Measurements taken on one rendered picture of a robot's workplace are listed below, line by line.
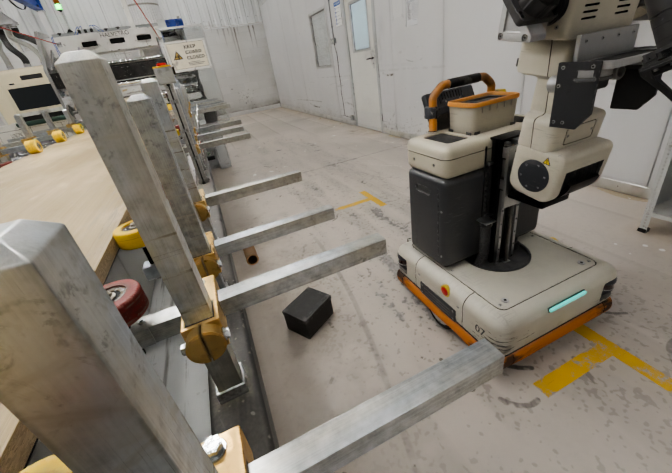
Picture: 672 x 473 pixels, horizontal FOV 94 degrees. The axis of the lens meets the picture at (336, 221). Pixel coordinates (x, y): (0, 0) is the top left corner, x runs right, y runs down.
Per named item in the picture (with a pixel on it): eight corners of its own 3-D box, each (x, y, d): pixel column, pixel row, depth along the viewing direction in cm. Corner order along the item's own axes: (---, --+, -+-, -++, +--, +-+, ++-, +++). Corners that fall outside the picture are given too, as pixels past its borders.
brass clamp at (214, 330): (226, 295, 54) (217, 272, 52) (236, 352, 43) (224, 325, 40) (189, 309, 52) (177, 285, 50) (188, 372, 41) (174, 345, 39)
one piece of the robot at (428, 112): (425, 151, 133) (410, 99, 132) (489, 132, 143) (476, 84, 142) (441, 144, 123) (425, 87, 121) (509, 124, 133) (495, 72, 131)
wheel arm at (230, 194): (300, 180, 101) (297, 167, 100) (303, 183, 99) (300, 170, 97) (155, 221, 89) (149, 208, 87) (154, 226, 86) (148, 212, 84)
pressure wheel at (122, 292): (118, 390, 41) (71, 327, 36) (106, 358, 47) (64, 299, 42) (178, 350, 46) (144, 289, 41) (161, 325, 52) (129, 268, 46)
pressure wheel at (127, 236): (132, 286, 63) (104, 237, 58) (141, 265, 70) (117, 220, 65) (173, 274, 65) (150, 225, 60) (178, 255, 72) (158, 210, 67)
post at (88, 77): (242, 373, 52) (103, 50, 31) (246, 390, 50) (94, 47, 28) (221, 383, 51) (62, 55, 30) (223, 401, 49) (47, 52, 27)
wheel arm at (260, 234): (331, 217, 82) (328, 202, 80) (336, 221, 79) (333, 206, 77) (151, 276, 69) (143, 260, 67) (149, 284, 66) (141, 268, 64)
